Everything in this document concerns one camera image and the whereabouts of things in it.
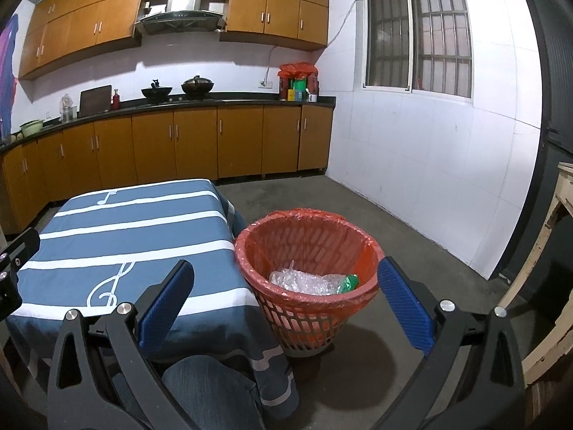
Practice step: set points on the clear plastic bag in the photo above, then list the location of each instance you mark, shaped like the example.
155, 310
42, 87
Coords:
329, 284
291, 283

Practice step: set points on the white wall outlet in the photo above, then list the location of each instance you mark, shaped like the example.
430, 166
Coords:
266, 83

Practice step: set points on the small red bottle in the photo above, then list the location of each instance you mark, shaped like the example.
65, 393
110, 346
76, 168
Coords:
116, 101

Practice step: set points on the crumpled red plastic cover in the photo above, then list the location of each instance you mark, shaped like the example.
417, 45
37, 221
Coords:
297, 70

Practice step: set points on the green basin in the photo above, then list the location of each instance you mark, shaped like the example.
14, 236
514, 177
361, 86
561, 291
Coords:
31, 127

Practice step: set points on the row of wooden upper cabinets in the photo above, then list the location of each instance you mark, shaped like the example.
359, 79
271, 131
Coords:
89, 22

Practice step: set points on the barred window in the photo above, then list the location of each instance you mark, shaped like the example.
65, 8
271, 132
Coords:
416, 36

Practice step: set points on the red lined waste basket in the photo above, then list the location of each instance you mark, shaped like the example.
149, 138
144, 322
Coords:
313, 237

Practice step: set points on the dark green plastic bag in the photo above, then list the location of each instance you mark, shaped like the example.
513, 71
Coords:
350, 283

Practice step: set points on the brown cutting board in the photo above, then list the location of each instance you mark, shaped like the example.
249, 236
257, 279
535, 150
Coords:
95, 100

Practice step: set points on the person's right leg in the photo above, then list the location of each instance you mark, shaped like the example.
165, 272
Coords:
210, 389

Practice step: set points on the green box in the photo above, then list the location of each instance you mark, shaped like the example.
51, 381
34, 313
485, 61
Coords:
299, 85

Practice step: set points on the black wok with lid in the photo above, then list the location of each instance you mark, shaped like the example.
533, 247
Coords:
197, 87

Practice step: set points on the steel range hood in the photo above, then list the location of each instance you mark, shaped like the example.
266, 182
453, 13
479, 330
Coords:
181, 6

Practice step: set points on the unpainted wooden frame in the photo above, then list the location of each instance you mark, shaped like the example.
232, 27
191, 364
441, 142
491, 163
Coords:
550, 286

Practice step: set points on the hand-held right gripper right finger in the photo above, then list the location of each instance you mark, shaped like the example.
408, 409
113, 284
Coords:
403, 304

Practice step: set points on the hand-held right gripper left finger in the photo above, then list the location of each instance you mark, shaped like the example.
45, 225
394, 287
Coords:
165, 295

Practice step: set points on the clear jar with bag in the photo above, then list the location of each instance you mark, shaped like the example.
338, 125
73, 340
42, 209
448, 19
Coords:
67, 109

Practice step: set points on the blue striped tablecloth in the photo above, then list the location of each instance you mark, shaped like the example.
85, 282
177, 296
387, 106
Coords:
134, 233

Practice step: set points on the black wok with ladle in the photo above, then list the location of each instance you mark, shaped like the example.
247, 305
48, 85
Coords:
156, 92

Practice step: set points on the black kitchen countertop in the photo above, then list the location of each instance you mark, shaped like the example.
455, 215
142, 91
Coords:
250, 102

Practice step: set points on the pink and blue hanging cloth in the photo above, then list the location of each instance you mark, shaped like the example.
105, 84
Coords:
6, 80

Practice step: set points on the dark red bottle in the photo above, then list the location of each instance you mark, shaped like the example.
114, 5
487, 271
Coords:
283, 88

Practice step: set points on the red lattice waste basket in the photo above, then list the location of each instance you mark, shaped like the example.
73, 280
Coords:
304, 327

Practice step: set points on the row of wooden base cabinets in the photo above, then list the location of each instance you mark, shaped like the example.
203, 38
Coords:
197, 143

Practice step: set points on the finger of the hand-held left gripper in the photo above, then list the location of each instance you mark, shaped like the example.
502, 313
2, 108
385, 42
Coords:
24, 246

